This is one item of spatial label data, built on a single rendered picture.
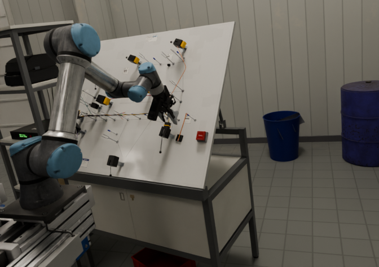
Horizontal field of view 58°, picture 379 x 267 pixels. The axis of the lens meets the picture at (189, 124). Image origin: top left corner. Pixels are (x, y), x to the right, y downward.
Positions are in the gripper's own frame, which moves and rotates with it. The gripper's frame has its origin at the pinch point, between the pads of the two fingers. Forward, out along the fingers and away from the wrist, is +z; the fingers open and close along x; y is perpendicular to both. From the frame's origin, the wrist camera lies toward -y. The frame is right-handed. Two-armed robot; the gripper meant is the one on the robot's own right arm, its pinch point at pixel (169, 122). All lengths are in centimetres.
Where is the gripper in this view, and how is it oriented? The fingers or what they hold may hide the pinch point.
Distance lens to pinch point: 179.0
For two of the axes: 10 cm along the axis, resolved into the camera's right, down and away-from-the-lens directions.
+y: 5.0, -7.0, 5.2
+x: -8.1, -1.6, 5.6
